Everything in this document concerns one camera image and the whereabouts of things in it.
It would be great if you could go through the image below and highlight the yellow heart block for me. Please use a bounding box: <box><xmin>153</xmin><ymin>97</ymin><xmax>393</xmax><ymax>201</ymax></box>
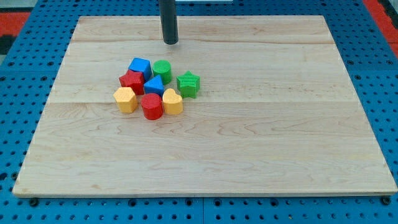
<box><xmin>162</xmin><ymin>88</ymin><xmax>183</xmax><ymax>115</ymax></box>

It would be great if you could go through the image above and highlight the green star block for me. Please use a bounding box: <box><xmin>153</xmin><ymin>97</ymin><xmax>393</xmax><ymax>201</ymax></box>
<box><xmin>177</xmin><ymin>71</ymin><xmax>200</xmax><ymax>98</ymax></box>

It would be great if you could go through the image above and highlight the red cylinder block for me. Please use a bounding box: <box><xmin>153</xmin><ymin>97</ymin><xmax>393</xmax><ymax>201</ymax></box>
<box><xmin>141</xmin><ymin>93</ymin><xmax>164</xmax><ymax>120</ymax></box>

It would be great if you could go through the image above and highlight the blue triangle block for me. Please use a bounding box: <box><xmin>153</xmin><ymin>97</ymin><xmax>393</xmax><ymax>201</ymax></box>
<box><xmin>144</xmin><ymin>75</ymin><xmax>164</xmax><ymax>97</ymax></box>

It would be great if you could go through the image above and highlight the wooden board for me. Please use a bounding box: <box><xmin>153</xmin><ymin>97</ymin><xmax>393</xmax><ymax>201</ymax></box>
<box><xmin>13</xmin><ymin>16</ymin><xmax>397</xmax><ymax>198</ymax></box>

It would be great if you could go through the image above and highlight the green cylinder block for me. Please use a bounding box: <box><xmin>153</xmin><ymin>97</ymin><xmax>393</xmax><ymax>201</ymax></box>
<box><xmin>152</xmin><ymin>60</ymin><xmax>172</xmax><ymax>85</ymax></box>

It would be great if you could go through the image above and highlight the yellow hexagon block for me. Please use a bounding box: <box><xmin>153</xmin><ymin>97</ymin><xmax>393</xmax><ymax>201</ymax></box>
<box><xmin>113</xmin><ymin>87</ymin><xmax>138</xmax><ymax>113</ymax></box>

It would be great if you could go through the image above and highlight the red star block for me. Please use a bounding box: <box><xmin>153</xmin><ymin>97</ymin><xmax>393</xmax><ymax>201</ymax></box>
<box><xmin>119</xmin><ymin>70</ymin><xmax>145</xmax><ymax>95</ymax></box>

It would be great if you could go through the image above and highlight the blue cube block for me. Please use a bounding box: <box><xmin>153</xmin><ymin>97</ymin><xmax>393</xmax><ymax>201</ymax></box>
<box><xmin>128</xmin><ymin>57</ymin><xmax>152</xmax><ymax>81</ymax></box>

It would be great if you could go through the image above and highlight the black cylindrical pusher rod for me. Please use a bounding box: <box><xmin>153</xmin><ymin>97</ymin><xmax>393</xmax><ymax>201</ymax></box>
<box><xmin>159</xmin><ymin>0</ymin><xmax>178</xmax><ymax>45</ymax></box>

